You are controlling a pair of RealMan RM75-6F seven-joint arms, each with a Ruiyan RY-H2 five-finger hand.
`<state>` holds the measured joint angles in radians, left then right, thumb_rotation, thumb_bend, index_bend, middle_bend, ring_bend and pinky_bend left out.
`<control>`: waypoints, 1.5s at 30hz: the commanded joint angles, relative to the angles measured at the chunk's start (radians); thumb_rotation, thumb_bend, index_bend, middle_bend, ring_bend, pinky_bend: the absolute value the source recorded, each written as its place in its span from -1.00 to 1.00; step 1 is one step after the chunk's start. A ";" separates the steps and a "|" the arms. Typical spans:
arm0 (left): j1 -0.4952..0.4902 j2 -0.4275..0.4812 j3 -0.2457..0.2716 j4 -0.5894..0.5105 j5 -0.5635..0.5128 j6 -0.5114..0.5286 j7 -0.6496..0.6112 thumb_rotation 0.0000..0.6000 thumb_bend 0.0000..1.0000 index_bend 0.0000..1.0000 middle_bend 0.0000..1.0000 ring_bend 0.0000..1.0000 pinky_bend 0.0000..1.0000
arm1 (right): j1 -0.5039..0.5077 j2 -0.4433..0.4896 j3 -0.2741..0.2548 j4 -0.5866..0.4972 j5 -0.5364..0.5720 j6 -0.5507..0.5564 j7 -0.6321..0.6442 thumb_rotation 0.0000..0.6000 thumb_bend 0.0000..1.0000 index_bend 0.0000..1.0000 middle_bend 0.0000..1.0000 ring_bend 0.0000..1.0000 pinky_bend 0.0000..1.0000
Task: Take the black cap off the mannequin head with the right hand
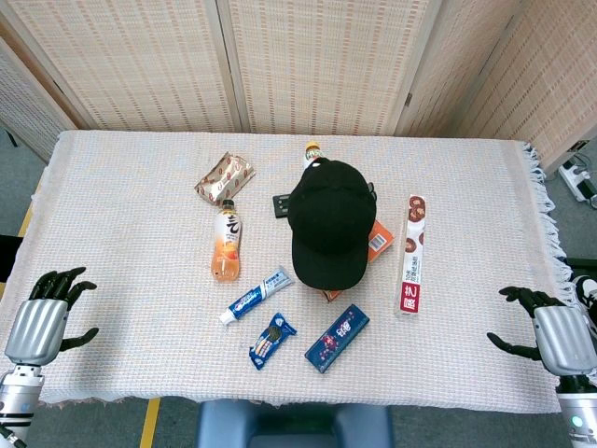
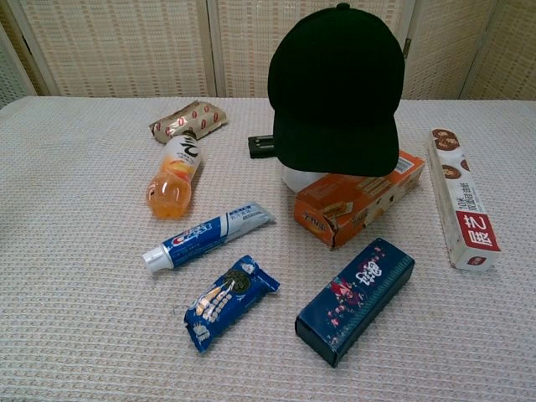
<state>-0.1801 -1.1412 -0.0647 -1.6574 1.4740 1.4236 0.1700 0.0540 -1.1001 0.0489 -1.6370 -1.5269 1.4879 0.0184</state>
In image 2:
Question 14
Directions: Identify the long white baking paper box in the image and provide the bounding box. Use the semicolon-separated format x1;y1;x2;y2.
425;127;503;271

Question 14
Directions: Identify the orange cardboard snack box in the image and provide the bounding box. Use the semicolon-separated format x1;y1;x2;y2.
293;149;427;251

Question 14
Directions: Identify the orange drink bottle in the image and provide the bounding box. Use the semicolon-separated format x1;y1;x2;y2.
146;130;205;220

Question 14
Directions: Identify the beige woven tablecloth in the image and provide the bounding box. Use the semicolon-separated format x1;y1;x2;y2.
0;95;536;402

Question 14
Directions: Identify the brown silver snack packet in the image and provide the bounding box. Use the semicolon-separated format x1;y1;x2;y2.
148;100;229;146

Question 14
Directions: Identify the blue white toothpaste tube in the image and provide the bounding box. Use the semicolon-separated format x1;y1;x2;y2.
141;201;277;276

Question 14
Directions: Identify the dark blue patterned box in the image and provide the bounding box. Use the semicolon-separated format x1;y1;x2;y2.
295;237;416;369

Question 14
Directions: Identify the flat black device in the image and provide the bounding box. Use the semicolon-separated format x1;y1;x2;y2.
247;135;280;160

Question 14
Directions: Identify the blue cookie packet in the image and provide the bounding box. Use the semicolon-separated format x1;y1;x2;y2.
183;255;281;354

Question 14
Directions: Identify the black baseball cap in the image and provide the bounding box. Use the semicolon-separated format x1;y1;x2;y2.
267;3;406;178

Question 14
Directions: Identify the woven folding screen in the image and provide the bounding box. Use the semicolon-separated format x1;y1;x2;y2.
0;0;536;101

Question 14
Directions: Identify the white foam mannequin head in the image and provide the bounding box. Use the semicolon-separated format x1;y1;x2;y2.
281;165;324;194

